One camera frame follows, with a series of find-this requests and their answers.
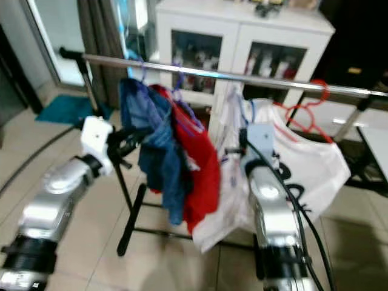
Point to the white printed t-shirt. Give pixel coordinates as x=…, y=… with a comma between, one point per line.
x=224, y=206

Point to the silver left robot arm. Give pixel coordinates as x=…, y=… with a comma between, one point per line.
x=57, y=194

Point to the blue denim garment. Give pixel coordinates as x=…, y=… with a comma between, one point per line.
x=154, y=127

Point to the red printed shirt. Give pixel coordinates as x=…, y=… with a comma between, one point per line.
x=200, y=170

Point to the teal floor mat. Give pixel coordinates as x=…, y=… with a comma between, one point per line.
x=63, y=109

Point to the chrome and black clothes rack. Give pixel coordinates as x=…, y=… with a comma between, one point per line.
x=248, y=77

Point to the white black-lettered t-shirt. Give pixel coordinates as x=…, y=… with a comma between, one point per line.
x=315, y=163

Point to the grey-brown curtain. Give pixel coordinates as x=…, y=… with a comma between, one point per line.
x=97, y=36

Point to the large white table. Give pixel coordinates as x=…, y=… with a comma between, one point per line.
x=377, y=145

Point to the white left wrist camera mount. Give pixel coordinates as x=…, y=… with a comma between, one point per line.
x=97, y=139

